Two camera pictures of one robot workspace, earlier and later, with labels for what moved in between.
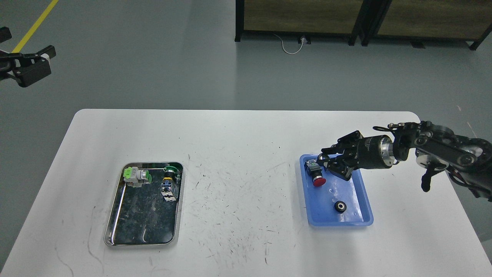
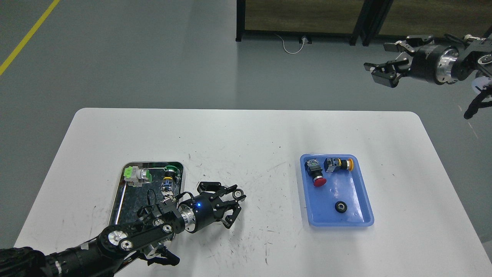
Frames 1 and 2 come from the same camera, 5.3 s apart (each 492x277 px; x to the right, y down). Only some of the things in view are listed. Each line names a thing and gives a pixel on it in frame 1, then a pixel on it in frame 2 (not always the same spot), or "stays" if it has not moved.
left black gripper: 29,74 to 206,211
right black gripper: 373,152 to 424,63
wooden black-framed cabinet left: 339,19 stays
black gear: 340,206 stays
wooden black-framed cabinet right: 418,21 stays
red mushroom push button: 314,169 stays
